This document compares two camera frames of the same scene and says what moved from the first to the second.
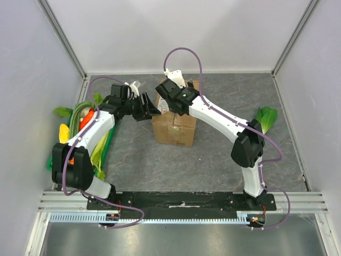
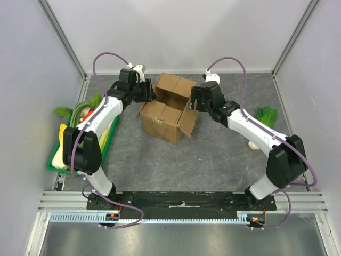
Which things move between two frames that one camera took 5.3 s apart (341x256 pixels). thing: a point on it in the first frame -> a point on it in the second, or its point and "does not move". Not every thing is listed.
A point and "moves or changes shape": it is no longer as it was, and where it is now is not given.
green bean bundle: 75,120 does not move
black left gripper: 146,111 -> 149,95
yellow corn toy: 64,133 does not move
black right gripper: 165,88 -> 197,98
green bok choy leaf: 266,117 does not move
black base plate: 180,204 does not move
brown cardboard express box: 169,127 moves or changes shape
